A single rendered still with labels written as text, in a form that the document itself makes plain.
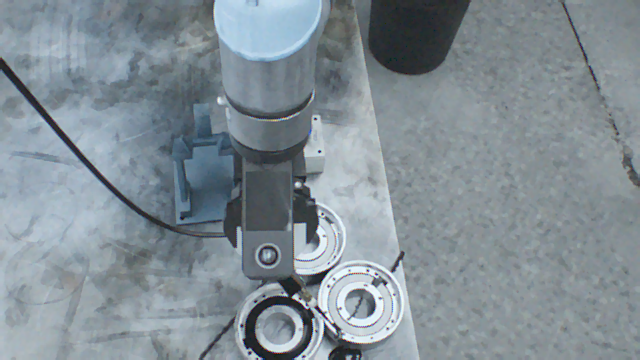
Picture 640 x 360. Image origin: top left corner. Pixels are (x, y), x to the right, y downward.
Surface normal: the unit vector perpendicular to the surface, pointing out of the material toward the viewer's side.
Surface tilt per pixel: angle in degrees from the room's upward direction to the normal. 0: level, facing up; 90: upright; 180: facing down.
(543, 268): 0
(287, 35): 81
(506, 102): 0
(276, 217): 23
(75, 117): 0
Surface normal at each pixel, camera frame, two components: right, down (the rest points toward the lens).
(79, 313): 0.06, -0.51
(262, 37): -0.04, 0.75
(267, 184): 0.12, -0.14
